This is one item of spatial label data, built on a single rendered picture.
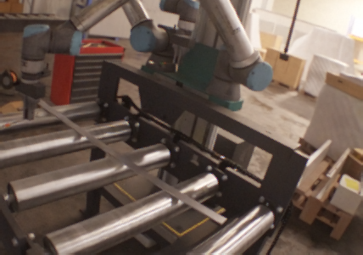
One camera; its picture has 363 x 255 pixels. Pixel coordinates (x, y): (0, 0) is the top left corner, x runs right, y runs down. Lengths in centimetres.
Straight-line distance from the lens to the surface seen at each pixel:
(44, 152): 143
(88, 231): 96
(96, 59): 362
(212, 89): 159
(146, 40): 167
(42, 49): 111
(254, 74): 139
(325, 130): 474
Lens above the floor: 157
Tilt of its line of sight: 22 degrees down
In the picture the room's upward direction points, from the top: 13 degrees clockwise
